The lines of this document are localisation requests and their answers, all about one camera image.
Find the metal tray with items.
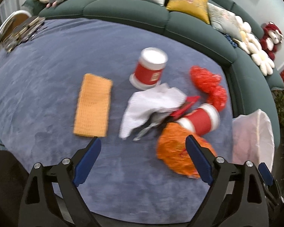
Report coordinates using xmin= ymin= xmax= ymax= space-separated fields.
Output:
xmin=0 ymin=10 xmax=45 ymax=52

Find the red white plush monkey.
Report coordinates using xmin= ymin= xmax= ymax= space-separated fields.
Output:
xmin=260 ymin=22 xmax=284 ymax=61

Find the red white paper cup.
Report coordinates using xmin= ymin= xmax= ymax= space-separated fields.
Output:
xmin=129 ymin=47 xmax=168 ymax=90

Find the white lined trash bin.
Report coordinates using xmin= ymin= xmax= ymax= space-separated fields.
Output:
xmin=232 ymin=109 xmax=275 ymax=171

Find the white tissue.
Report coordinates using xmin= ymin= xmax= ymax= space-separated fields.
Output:
xmin=119 ymin=83 xmax=187 ymax=139

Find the red mesh netting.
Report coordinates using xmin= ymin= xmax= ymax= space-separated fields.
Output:
xmin=189 ymin=65 xmax=227 ymax=112

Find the white daisy flower pillow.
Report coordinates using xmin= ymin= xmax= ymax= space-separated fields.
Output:
xmin=233 ymin=15 xmax=275 ymax=76

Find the blue beaded item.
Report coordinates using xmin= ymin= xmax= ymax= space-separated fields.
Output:
xmin=224 ymin=34 xmax=238 ymax=48

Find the yellow embroidered cushion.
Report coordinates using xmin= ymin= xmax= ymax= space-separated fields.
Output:
xmin=166 ymin=0 xmax=210 ymax=24

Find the flat orange foam net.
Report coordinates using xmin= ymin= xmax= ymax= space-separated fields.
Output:
xmin=73 ymin=73 xmax=113 ymax=137

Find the orange plastic bag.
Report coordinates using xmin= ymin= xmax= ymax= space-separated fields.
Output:
xmin=156 ymin=122 xmax=217 ymax=178

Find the dark green curved sofa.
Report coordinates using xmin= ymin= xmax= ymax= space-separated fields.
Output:
xmin=24 ymin=0 xmax=284 ymax=146

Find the red foil wrapper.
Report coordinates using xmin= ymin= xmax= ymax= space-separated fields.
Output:
xmin=170 ymin=96 xmax=200 ymax=120

